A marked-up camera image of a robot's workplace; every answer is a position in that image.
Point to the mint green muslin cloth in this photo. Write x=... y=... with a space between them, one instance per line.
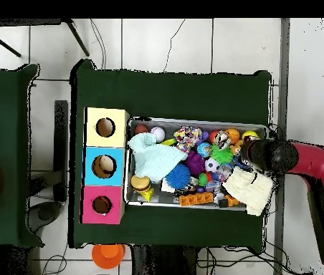
x=153 y=160

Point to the toy hamburger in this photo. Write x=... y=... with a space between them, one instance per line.
x=140 y=183

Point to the crushed silver drink can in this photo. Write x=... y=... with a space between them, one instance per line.
x=222 y=139

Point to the brown plush monkey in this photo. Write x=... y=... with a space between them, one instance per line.
x=235 y=149

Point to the cream muslin cloth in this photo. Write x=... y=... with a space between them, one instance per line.
x=248 y=189

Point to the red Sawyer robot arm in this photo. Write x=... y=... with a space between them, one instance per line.
x=316 y=163

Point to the wooden box with three holes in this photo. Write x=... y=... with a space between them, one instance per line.
x=104 y=143

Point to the white toy baseball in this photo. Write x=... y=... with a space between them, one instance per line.
x=158 y=134

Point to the plain blue spiky ball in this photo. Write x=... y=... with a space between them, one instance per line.
x=178 y=176

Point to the multicolour patterned cloth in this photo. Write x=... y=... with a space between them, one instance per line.
x=187 y=136

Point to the purple spiky ball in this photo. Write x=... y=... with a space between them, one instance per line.
x=195 y=163

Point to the beige round toy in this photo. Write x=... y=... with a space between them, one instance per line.
x=104 y=164

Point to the plain green spiky ball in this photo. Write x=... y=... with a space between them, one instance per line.
x=222 y=154

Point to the orange toy basketball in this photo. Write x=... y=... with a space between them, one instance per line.
x=233 y=135

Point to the yellow smooth ball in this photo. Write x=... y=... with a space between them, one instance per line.
x=250 y=134

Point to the orange plastic cup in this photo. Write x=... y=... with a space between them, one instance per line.
x=107 y=256

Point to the grey stand base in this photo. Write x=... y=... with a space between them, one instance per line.
x=46 y=214

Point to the black tripod stand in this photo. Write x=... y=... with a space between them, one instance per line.
x=76 y=37

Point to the dark green side table cloth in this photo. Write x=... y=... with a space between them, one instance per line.
x=4 y=86

